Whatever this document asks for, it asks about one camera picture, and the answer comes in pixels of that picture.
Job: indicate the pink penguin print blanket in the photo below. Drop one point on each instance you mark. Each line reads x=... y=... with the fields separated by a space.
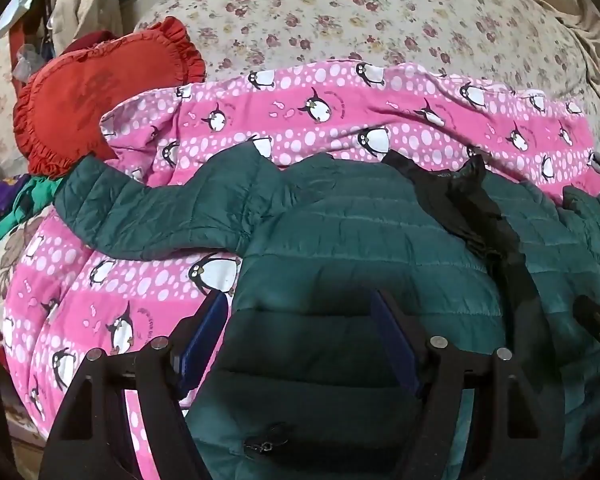
x=330 y=105

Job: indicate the green cloth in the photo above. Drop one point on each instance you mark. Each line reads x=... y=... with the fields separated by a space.
x=22 y=205

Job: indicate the dark green puffer jacket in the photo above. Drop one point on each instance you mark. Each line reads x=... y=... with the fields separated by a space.
x=360 y=240

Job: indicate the beige cloth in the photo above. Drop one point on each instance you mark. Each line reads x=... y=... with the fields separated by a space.
x=580 y=15

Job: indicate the brown flower print quilt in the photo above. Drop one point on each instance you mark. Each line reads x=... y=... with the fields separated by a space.
x=5 y=265

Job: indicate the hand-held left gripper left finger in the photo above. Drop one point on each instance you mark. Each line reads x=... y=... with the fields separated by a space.
x=207 y=332

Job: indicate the red ruffled pillow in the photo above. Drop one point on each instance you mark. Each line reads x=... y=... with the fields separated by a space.
x=85 y=95

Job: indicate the floral bed sheet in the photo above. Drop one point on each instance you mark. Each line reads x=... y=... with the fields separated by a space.
x=380 y=15

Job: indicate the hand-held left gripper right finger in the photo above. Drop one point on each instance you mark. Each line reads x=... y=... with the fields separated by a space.
x=392 y=340

